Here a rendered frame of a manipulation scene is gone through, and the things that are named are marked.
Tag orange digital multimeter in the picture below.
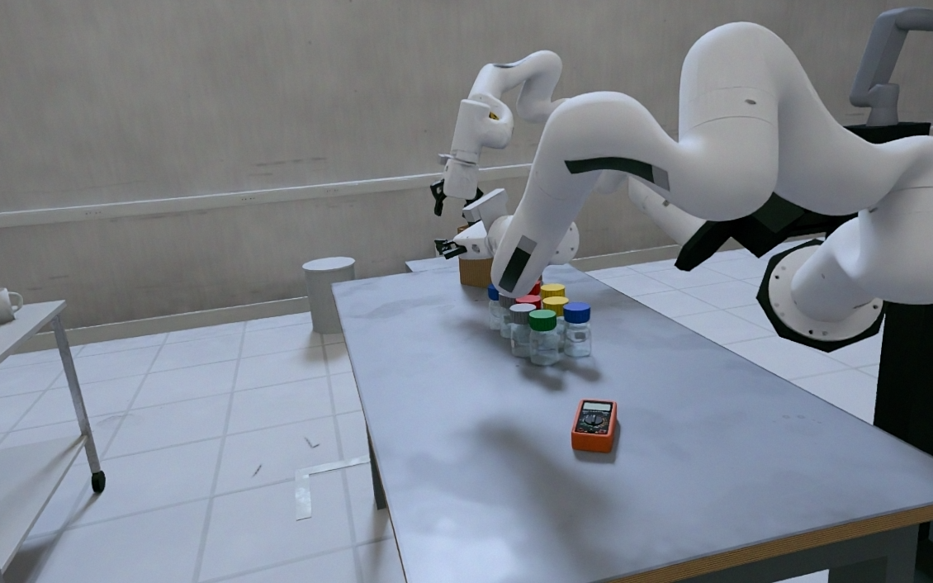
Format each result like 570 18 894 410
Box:
571 399 617 453

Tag clear glass bottle with green cap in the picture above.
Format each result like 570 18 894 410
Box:
529 310 558 367

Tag brown cardboard box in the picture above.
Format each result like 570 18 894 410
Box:
457 225 494 288

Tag clear glass bottle with white cap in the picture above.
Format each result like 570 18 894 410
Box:
510 303 536 358
499 292 516 340

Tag glass bottle with blue cap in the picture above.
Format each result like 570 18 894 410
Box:
488 283 501 331
563 302 591 358

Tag glass bottle with yellow cap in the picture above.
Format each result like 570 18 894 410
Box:
543 296 569 350
541 284 565 300

